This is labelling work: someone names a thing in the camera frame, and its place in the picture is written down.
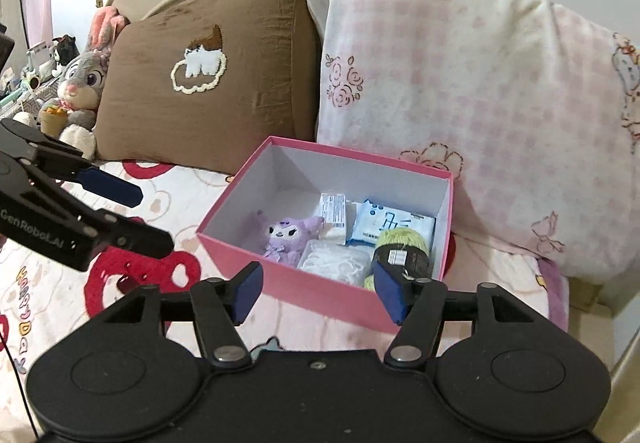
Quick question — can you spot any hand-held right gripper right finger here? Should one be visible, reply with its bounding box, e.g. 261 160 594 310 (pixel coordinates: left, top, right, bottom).
373 260 544 370

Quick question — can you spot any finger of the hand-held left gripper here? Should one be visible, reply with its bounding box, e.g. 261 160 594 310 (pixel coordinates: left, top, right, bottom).
0 118 144 210
80 210 176 261

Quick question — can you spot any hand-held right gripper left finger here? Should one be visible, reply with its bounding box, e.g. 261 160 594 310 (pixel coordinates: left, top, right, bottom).
100 261 265 370

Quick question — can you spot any green yarn ball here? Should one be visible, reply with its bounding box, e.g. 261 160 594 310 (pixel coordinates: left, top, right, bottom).
364 227 435 293

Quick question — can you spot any clear bag of white cotton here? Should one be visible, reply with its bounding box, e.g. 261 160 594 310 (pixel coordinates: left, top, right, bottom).
297 239 375 288

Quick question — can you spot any pink cardboard box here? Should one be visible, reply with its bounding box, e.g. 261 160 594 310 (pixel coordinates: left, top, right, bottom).
195 135 455 336

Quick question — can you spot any blue white wipes packet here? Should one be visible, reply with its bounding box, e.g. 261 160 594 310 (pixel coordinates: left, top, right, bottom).
347 199 437 250

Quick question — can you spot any purple plush toy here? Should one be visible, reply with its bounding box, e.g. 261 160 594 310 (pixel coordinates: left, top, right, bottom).
256 210 327 265

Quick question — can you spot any small white carton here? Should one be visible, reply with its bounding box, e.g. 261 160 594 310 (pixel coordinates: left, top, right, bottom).
318 192 350 246

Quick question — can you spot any white red heart printed blanket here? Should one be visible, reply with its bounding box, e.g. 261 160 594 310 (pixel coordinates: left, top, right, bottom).
0 158 561 443

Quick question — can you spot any grey bunny plush toy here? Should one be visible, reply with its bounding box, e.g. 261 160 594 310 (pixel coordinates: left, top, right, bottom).
40 7 132 161

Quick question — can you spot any cluttered bedside table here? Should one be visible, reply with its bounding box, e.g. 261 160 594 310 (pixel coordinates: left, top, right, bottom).
0 37 67 128

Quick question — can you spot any black white plush toy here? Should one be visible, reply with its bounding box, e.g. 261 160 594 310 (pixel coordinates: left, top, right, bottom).
51 35 77 70

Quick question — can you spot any brown embroidered pillow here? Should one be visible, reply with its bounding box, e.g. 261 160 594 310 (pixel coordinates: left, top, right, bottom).
94 0 322 175

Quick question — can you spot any pink checked pillow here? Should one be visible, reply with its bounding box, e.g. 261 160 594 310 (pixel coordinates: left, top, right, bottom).
294 0 640 284

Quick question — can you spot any thin black cable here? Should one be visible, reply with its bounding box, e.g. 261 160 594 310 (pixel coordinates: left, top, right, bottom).
0 320 41 441

